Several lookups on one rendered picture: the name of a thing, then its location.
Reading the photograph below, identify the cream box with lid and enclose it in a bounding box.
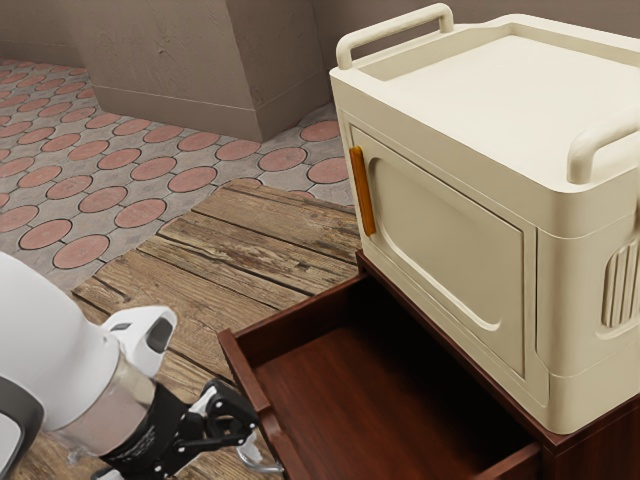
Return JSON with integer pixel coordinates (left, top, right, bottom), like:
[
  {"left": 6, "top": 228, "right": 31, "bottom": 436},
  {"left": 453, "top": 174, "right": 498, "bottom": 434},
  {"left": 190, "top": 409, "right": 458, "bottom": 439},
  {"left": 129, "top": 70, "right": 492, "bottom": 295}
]
[{"left": 328, "top": 2, "right": 640, "bottom": 437}]

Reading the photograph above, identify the dark red wooden drawer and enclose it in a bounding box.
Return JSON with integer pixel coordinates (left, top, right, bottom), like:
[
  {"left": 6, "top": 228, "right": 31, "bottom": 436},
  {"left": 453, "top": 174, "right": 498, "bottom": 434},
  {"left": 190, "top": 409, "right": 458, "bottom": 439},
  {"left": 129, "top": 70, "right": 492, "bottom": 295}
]
[{"left": 216, "top": 272, "right": 542, "bottom": 480}]

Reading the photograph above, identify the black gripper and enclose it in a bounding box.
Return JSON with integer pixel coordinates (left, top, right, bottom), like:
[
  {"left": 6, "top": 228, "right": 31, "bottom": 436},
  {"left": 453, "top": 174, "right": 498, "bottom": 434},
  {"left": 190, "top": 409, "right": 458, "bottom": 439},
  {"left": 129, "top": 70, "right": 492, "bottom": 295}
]
[{"left": 98, "top": 377, "right": 285, "bottom": 477}]

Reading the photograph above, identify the dark red wooden cabinet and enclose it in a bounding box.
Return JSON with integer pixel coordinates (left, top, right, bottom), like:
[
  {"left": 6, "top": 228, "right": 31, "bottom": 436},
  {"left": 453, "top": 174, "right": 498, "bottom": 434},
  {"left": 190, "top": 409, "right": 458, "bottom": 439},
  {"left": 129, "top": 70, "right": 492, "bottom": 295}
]
[{"left": 354, "top": 249, "right": 640, "bottom": 480}]

